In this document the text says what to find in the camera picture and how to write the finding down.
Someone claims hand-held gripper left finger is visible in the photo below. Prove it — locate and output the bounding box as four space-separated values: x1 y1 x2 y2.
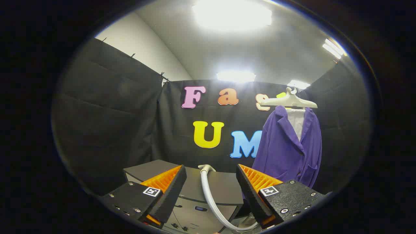
99 165 188 228

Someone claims white shirt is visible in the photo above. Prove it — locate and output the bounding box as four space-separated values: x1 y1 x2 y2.
286 108 306 142

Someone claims purple corduroy jacket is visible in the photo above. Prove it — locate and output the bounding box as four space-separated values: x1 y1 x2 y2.
252 106 322 189

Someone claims white garment steamer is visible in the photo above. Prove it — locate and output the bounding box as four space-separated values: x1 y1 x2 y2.
198 164 260 233

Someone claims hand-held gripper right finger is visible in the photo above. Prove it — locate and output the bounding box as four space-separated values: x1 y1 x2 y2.
236 164 326 228

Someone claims white plastic hanger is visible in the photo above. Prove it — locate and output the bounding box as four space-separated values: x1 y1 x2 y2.
260 87 318 110

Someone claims ceiling light panel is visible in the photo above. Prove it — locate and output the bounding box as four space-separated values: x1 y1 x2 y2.
193 0 272 32
216 71 256 83
287 80 311 90
322 38 345 60

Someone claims black backdrop cloth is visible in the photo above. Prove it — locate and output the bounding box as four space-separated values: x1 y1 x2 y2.
52 37 371 195

